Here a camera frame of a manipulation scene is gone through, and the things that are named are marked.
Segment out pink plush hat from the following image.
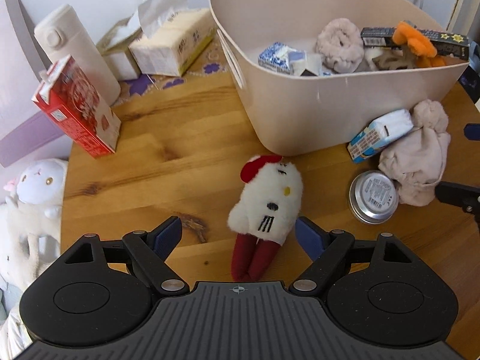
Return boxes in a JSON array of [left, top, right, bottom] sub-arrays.
[[378, 99, 451, 206]]

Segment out blue white porcelain-pattern box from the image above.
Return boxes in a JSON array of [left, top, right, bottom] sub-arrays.
[[257, 41, 299, 75]]

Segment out red white milk carton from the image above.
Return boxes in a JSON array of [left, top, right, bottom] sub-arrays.
[[32, 55, 121, 158]]

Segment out beige plastic storage bin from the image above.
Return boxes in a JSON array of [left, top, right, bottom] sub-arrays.
[[210, 0, 467, 156]]

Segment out orange cloth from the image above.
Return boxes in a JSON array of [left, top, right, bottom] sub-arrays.
[[391, 21, 446, 68]]

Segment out fluffy pink scrunchie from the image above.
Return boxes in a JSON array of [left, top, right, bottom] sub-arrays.
[[315, 18, 365, 73]]

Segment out clear plastic packet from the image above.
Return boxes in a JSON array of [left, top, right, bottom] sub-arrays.
[[288, 50, 323, 77]]

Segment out yellow tissue pack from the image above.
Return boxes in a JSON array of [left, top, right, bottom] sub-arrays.
[[128, 0, 216, 77]]

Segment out round silver tin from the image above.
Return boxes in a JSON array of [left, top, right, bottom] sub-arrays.
[[348, 171, 399, 225]]

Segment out white bunny plush toy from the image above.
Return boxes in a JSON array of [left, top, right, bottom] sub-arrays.
[[0, 157, 69, 360]]

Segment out long dark printed box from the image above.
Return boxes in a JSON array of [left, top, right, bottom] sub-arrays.
[[360, 23, 470, 60]]

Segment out white plush doll red legs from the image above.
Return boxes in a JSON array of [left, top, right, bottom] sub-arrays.
[[227, 154, 304, 282]]

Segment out blue yellow small carton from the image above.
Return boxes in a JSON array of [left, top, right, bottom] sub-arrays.
[[346, 109, 413, 164]]

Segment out white thermos bottle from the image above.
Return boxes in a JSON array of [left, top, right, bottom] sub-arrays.
[[34, 4, 121, 106]]

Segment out gold tissue box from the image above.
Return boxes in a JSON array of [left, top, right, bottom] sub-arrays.
[[96, 19, 142, 81]]

